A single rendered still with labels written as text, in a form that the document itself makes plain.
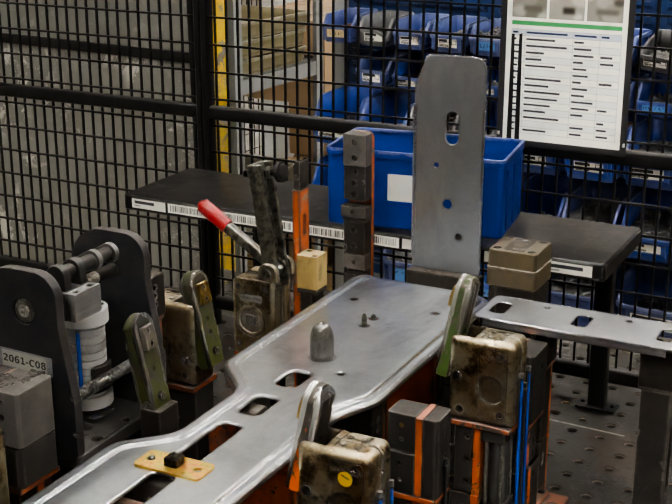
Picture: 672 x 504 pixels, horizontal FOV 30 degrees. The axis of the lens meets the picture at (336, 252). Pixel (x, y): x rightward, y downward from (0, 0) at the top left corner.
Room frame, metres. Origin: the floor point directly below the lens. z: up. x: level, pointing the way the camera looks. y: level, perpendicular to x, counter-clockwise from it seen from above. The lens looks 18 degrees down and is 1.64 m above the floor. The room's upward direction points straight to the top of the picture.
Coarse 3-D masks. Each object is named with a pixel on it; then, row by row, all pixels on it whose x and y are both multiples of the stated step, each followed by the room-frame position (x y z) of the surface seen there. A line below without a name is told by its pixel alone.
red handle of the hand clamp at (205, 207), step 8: (208, 200) 1.75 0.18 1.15; (200, 208) 1.74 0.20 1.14; (208, 208) 1.74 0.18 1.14; (216, 208) 1.74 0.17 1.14; (208, 216) 1.73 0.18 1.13; (216, 216) 1.73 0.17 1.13; (224, 216) 1.73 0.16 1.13; (216, 224) 1.73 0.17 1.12; (224, 224) 1.72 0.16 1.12; (232, 224) 1.73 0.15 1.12; (232, 232) 1.72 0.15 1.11; (240, 232) 1.72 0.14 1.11; (240, 240) 1.71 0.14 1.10; (248, 240) 1.71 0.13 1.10; (248, 248) 1.71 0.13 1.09; (256, 248) 1.70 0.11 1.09; (256, 256) 1.70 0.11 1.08; (280, 264) 1.69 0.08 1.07; (280, 272) 1.69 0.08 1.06
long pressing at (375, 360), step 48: (336, 288) 1.77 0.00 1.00; (384, 288) 1.78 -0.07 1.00; (432, 288) 1.78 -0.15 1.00; (288, 336) 1.59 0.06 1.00; (336, 336) 1.59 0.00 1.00; (384, 336) 1.59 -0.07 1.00; (432, 336) 1.59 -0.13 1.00; (240, 384) 1.42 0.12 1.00; (336, 384) 1.43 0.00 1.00; (384, 384) 1.44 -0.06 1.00; (192, 432) 1.29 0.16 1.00; (240, 432) 1.30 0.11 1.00; (288, 432) 1.30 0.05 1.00; (96, 480) 1.18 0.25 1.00; (144, 480) 1.19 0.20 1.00; (240, 480) 1.18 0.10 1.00
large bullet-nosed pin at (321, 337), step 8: (312, 328) 1.52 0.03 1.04; (320, 328) 1.51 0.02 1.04; (328, 328) 1.51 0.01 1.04; (312, 336) 1.51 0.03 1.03; (320, 336) 1.50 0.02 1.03; (328, 336) 1.51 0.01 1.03; (312, 344) 1.51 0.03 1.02; (320, 344) 1.50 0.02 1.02; (328, 344) 1.50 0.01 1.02; (312, 352) 1.51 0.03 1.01; (320, 352) 1.50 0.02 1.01; (328, 352) 1.50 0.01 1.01; (320, 360) 1.50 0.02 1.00; (328, 360) 1.50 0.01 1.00
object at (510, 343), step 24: (456, 336) 1.48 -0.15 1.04; (480, 336) 1.48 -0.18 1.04; (504, 336) 1.48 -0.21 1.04; (456, 360) 1.48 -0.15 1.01; (480, 360) 1.46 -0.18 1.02; (504, 360) 1.45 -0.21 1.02; (456, 384) 1.48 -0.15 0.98; (480, 384) 1.47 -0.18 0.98; (504, 384) 1.45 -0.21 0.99; (528, 384) 1.48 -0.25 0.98; (456, 408) 1.48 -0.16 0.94; (480, 408) 1.46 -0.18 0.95; (504, 408) 1.45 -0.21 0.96; (528, 408) 1.48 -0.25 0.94; (456, 432) 1.48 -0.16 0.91; (480, 432) 1.47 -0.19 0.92; (504, 432) 1.44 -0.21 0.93; (456, 456) 1.48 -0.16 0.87; (480, 456) 1.47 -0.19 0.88; (504, 456) 1.47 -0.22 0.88; (456, 480) 1.48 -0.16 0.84; (480, 480) 1.47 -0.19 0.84; (504, 480) 1.47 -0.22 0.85
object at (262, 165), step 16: (256, 176) 1.69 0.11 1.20; (272, 176) 1.70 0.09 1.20; (256, 192) 1.69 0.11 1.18; (272, 192) 1.71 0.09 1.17; (256, 208) 1.69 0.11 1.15; (272, 208) 1.71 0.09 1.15; (256, 224) 1.69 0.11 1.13; (272, 224) 1.70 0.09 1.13; (272, 240) 1.68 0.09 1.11; (272, 256) 1.68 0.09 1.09; (288, 272) 1.70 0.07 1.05
